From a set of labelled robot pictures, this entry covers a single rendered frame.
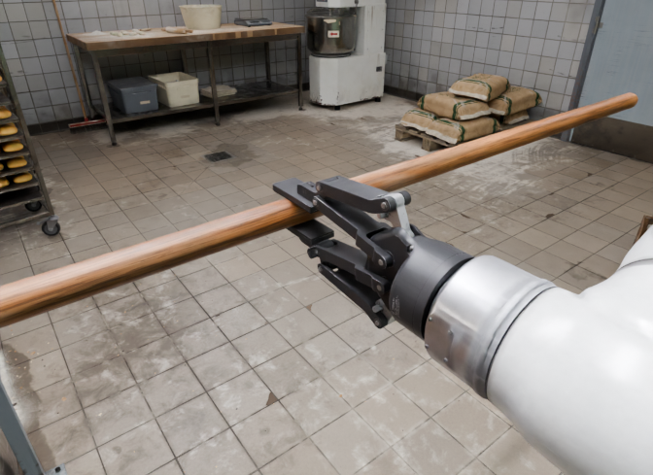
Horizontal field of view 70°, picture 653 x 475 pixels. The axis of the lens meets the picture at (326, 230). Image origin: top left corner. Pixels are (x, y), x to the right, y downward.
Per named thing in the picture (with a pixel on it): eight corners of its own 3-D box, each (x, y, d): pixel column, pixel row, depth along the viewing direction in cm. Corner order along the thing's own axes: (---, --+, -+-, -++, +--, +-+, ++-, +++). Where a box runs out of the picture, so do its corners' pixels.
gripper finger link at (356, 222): (384, 274, 38) (387, 260, 37) (304, 206, 45) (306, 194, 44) (417, 257, 40) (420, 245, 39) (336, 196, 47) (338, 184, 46)
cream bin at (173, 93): (169, 108, 463) (164, 83, 451) (151, 98, 497) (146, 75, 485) (202, 102, 482) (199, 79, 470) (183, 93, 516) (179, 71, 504)
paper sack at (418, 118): (429, 135, 414) (430, 118, 406) (397, 126, 437) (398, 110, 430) (468, 121, 450) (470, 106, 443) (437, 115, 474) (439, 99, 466)
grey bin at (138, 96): (124, 115, 440) (119, 88, 429) (110, 104, 475) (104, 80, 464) (162, 109, 459) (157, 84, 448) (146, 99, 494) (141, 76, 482)
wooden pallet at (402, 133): (460, 162, 394) (463, 146, 387) (394, 139, 450) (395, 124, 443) (539, 136, 457) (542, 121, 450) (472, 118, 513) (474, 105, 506)
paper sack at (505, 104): (503, 119, 415) (506, 100, 406) (470, 111, 441) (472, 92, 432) (544, 106, 445) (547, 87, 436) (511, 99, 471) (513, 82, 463)
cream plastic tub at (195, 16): (191, 31, 459) (189, 7, 449) (176, 27, 489) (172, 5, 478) (231, 28, 482) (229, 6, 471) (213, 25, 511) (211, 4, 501)
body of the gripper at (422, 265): (429, 275, 31) (342, 223, 38) (418, 367, 35) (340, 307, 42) (497, 240, 35) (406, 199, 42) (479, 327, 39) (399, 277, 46)
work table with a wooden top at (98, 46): (110, 147, 429) (85, 43, 386) (88, 126, 485) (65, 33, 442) (306, 110, 545) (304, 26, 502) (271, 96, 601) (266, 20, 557)
